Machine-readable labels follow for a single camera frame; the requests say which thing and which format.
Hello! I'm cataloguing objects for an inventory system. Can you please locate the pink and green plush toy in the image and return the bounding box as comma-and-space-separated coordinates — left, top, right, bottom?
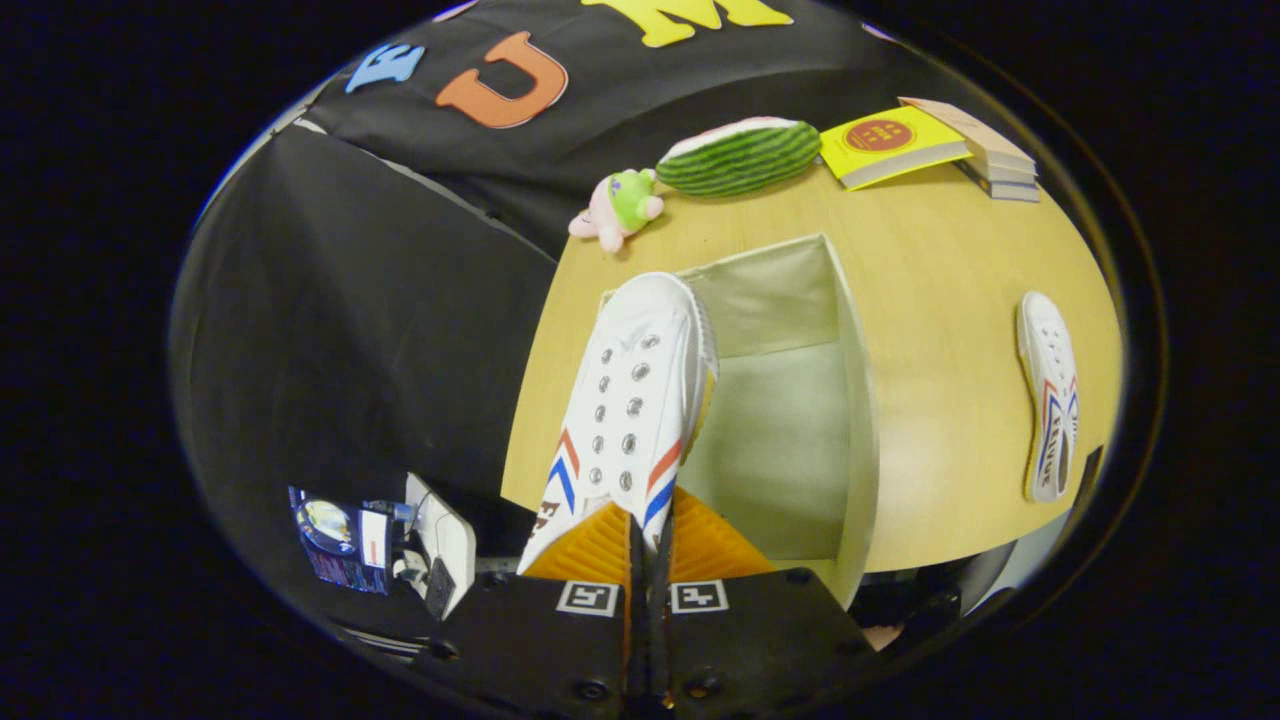
568, 168, 665, 253

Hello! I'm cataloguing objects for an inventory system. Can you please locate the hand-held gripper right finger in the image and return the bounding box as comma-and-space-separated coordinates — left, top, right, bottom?
648, 487, 883, 716

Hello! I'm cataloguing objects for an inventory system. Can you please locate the white shoe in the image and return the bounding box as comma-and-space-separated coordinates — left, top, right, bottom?
515, 272, 719, 576
1015, 290, 1082, 504

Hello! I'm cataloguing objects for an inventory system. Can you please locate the yellow book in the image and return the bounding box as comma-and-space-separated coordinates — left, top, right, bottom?
818, 105, 973, 191

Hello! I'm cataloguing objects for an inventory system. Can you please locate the watermelon slice plush cushion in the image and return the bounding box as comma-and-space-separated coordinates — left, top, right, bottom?
655, 117, 823, 198

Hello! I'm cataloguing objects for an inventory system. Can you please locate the black table clamp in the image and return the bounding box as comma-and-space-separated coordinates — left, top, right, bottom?
1075, 445, 1107, 506

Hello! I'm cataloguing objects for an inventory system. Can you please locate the thick tan cover book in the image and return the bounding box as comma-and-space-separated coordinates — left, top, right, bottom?
898, 96, 1036, 171

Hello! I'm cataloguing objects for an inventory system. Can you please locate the white side table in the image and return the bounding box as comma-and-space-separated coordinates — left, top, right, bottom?
405, 472, 478, 621

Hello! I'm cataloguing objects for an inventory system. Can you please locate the cream paperback book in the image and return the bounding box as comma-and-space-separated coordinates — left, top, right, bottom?
955, 158, 1039, 187

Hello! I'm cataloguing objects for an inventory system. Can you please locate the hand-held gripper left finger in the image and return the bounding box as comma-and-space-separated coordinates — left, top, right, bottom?
412, 500, 643, 716

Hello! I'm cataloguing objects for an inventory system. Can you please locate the green fabric storage box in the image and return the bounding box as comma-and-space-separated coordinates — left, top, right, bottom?
598, 235, 881, 609

